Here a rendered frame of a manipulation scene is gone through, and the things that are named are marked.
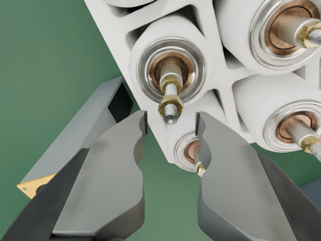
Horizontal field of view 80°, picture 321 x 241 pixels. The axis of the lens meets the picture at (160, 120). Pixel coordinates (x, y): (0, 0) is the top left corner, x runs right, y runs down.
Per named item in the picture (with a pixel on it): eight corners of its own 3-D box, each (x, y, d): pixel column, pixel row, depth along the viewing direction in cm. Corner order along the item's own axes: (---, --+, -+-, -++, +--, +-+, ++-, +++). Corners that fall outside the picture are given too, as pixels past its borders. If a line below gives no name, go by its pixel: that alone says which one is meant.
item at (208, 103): (176, 118, 45) (178, 180, 30) (161, 82, 40) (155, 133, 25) (217, 107, 43) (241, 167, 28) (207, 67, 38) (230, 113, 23)
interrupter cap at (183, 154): (182, 173, 29) (183, 177, 29) (165, 136, 26) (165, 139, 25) (233, 162, 28) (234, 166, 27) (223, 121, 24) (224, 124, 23)
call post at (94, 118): (137, 98, 51) (100, 207, 24) (113, 106, 52) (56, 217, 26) (124, 73, 47) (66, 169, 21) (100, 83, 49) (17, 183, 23)
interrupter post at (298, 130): (284, 118, 23) (299, 135, 21) (305, 115, 23) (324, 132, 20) (282, 134, 25) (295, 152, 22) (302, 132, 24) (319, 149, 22)
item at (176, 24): (186, 0, 32) (198, 4, 17) (204, 54, 37) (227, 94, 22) (136, 27, 35) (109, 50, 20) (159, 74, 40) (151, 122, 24)
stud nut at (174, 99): (165, 89, 14) (165, 94, 13) (187, 98, 14) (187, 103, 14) (155, 110, 15) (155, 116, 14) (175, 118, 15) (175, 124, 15)
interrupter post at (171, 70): (176, 58, 20) (177, 67, 17) (185, 78, 21) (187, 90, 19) (156, 67, 21) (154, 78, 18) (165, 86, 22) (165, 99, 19)
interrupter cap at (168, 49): (191, 21, 18) (192, 22, 18) (215, 89, 22) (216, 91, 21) (123, 55, 20) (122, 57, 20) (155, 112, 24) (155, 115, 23)
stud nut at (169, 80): (167, 72, 17) (166, 75, 17) (184, 80, 18) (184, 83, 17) (158, 91, 18) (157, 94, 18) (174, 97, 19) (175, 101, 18)
